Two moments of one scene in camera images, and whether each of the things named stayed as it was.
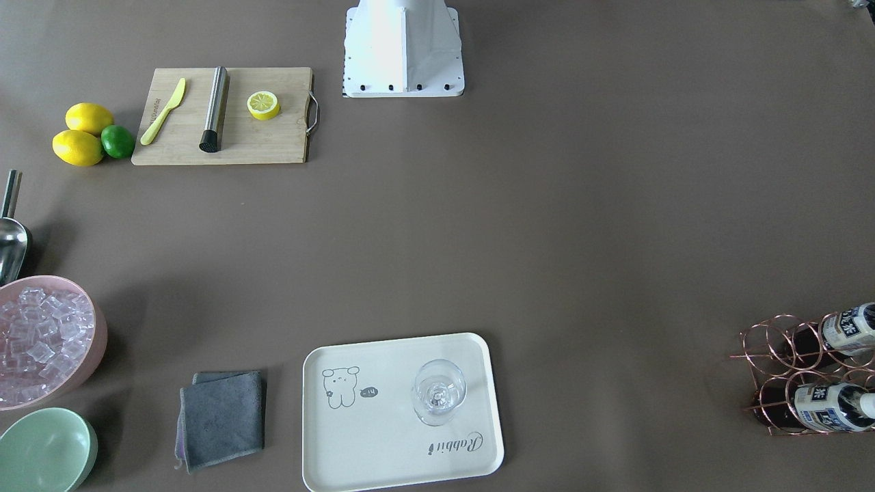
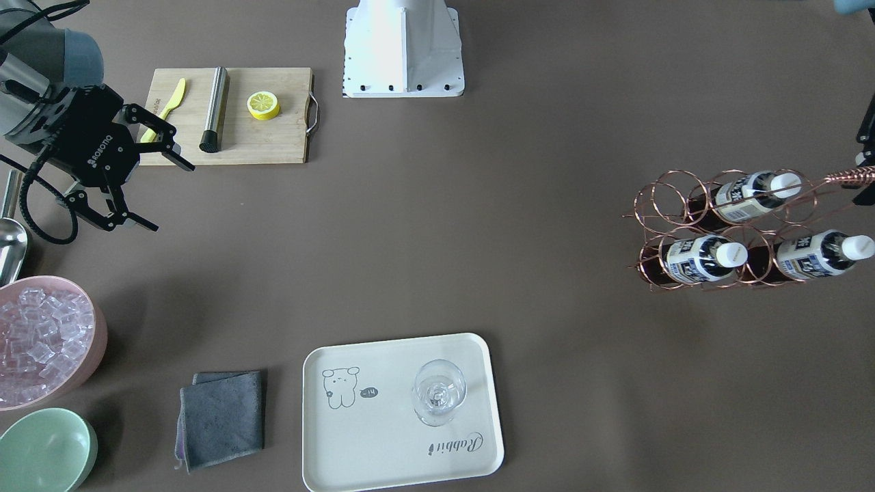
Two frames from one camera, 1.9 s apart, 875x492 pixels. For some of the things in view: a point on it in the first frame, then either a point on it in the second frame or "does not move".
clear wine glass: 439,389 does not move
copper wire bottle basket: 781,354 -> 728,231
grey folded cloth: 219,417 does not move
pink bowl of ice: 53,339 does not move
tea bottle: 850,331 -> 744,197
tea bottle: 839,406 -> 703,258
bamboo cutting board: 266,117 does not move
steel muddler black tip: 210,140 does not move
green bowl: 51,449 does not move
